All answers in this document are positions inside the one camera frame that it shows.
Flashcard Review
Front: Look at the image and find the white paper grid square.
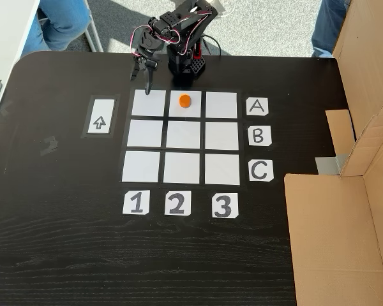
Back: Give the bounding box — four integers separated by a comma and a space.
169, 91, 202, 118
131, 89, 167, 117
205, 91, 238, 119
126, 119, 164, 149
165, 120, 201, 150
163, 152, 200, 184
204, 153, 241, 186
205, 121, 239, 150
121, 150, 161, 183

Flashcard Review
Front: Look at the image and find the red black clamp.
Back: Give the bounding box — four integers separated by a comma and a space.
193, 38, 204, 60

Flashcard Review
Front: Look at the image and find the white metal chair leg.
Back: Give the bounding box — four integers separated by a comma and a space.
84, 0, 105, 54

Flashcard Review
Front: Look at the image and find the white arrow paper sheet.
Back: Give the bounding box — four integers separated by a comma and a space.
87, 99, 116, 135

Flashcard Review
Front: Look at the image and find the seated person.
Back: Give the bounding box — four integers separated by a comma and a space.
20, 0, 94, 60

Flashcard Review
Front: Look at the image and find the paper label letter A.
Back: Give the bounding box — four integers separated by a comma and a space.
245, 97, 269, 116

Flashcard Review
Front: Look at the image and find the paper label letter B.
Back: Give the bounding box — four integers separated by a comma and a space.
248, 126, 272, 147

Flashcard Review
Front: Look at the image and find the paper label number 1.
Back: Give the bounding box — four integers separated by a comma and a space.
122, 189, 150, 215

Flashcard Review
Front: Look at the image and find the paper label number 2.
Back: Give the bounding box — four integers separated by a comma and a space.
164, 191, 192, 217

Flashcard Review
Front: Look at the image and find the white desk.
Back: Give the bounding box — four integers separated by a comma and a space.
0, 0, 41, 135

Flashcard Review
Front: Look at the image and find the paper label letter C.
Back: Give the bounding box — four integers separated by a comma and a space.
248, 159, 274, 182

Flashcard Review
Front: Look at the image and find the paper label number 3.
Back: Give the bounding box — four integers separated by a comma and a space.
211, 193, 239, 219

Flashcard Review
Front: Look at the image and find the standing person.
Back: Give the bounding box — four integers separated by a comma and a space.
311, 0, 352, 59

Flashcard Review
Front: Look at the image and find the black power cable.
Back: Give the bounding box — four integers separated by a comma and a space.
202, 34, 223, 57

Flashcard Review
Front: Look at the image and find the grey duct tape strip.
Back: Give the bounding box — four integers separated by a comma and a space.
315, 154, 350, 176

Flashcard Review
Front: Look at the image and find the brown cardboard box wall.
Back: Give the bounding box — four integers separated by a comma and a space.
283, 0, 383, 306

